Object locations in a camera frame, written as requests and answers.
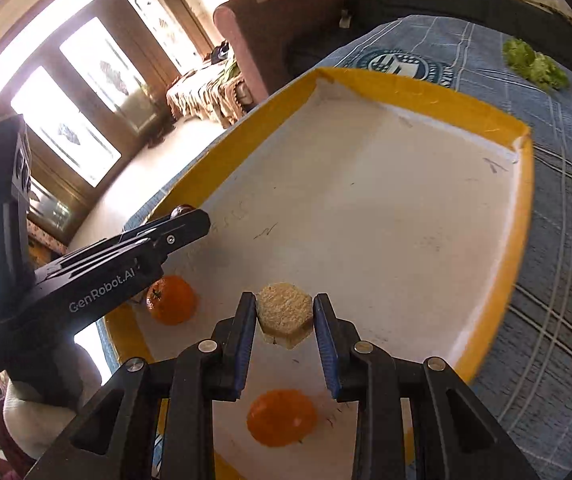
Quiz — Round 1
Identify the brown armchair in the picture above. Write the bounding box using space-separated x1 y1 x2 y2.
213 0 351 103

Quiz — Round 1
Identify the wooden glass door set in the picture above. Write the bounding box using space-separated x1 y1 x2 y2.
0 0 217 241

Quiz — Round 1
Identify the blue plaid blanket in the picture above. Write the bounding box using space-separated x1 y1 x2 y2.
96 15 572 480

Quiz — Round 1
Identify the patterned cloth covered bench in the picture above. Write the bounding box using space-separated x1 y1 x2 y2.
166 60 257 128

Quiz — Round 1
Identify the small tangerine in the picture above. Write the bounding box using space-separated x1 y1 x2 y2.
146 275 197 326

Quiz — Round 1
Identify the green lettuce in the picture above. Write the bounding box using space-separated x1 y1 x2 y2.
502 36 570 92

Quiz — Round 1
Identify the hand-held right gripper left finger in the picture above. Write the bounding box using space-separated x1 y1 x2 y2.
23 291 257 480

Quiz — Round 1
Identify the yellow-edged white cardboard tray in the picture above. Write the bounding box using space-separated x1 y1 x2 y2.
97 66 536 480

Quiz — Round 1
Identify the person's left forearm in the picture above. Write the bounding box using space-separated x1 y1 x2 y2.
0 330 112 466

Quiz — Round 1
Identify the beige hexagonal slice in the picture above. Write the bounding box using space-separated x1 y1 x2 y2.
256 282 314 350

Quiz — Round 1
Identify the round orange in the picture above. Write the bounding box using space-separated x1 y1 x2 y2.
246 389 317 448

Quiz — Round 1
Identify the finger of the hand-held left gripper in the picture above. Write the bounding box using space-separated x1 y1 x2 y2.
62 209 211 275
121 212 189 245

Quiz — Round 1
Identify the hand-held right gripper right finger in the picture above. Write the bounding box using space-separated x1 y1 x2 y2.
313 292 541 480

